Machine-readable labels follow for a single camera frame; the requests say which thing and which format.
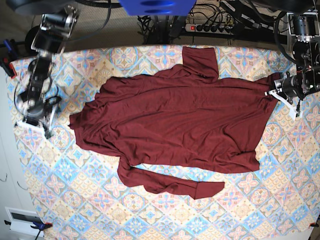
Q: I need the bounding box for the blue clamp lower left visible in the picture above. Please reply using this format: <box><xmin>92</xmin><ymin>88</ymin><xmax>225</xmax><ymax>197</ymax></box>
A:
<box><xmin>4</xmin><ymin>220</ymin><xmax>53</xmax><ymax>240</ymax></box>

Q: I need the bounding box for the orange clamp lower right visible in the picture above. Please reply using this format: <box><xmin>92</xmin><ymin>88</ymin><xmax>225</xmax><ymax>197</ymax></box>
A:
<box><xmin>309</xmin><ymin>222</ymin><xmax>320</xmax><ymax>228</ymax></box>

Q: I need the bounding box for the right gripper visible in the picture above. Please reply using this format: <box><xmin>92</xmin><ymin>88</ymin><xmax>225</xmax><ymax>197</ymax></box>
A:
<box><xmin>14</xmin><ymin>94</ymin><xmax>62</xmax><ymax>139</ymax></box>

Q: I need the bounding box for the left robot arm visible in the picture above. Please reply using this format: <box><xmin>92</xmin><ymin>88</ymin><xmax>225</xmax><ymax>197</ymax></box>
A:
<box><xmin>248</xmin><ymin>0</ymin><xmax>320</xmax><ymax>120</ymax></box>

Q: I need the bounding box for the white wall outlet box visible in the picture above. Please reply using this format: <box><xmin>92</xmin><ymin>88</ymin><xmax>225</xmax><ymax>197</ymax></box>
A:
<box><xmin>5</xmin><ymin>207</ymin><xmax>42</xmax><ymax>237</ymax></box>

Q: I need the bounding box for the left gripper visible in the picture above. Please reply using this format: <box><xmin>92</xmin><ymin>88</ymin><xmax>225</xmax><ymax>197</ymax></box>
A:
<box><xmin>264</xmin><ymin>72</ymin><xmax>313</xmax><ymax>118</ymax></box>

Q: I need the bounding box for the white power strip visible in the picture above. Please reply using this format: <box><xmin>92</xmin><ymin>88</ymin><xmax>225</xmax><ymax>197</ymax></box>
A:
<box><xmin>184</xmin><ymin>23</ymin><xmax>232</xmax><ymax>34</ymax></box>

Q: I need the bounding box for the dark red t-shirt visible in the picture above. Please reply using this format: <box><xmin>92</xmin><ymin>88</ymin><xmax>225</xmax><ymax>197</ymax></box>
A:
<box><xmin>69</xmin><ymin>47</ymin><xmax>280</xmax><ymax>200</ymax></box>

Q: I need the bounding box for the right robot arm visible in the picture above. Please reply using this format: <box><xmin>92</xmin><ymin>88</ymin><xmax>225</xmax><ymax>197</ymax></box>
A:
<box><xmin>6</xmin><ymin>0</ymin><xmax>80</xmax><ymax>139</ymax></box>

